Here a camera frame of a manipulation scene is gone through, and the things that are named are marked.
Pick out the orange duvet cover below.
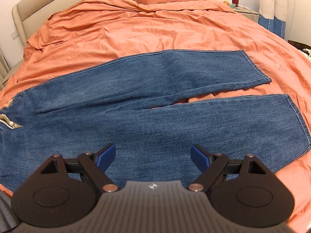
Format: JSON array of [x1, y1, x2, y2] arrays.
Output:
[[0, 0, 311, 233]]

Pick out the blue denim jeans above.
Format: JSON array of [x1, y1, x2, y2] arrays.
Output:
[[1, 50, 310, 190]]

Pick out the white bedside table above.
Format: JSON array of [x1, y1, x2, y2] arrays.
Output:
[[233, 5, 259, 23]]

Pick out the white wall socket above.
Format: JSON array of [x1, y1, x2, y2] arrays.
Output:
[[11, 30, 19, 40]]

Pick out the white and blue plush toy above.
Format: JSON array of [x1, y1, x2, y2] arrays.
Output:
[[258, 0, 288, 39]]

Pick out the beige pleated curtain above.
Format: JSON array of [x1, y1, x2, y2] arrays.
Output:
[[0, 50, 10, 90]]

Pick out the beige upholstered headboard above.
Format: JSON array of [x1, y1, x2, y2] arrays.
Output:
[[11, 0, 135, 48]]

